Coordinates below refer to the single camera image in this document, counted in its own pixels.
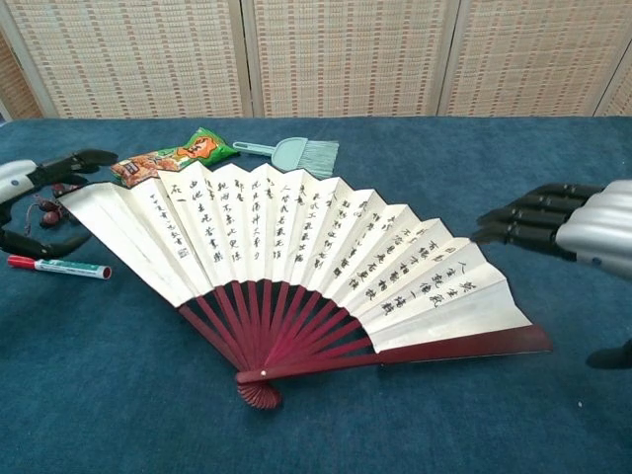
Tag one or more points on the white marker with red cap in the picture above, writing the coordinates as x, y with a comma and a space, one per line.
64, 267

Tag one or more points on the mint green hand brush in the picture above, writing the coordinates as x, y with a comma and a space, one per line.
296, 155

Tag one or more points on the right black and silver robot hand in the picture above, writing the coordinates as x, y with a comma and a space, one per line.
592, 227

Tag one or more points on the woven bamboo screen panel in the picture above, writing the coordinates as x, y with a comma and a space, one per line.
619, 94
350, 59
128, 59
17, 84
533, 59

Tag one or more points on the paper folding fan red ribs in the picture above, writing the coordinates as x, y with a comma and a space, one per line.
296, 237

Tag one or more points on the bunch of dark red grapes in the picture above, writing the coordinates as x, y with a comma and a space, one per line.
49, 217

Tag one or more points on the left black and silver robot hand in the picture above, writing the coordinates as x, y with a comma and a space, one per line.
15, 178

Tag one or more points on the green orange snack bag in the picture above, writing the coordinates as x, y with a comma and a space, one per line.
207, 148

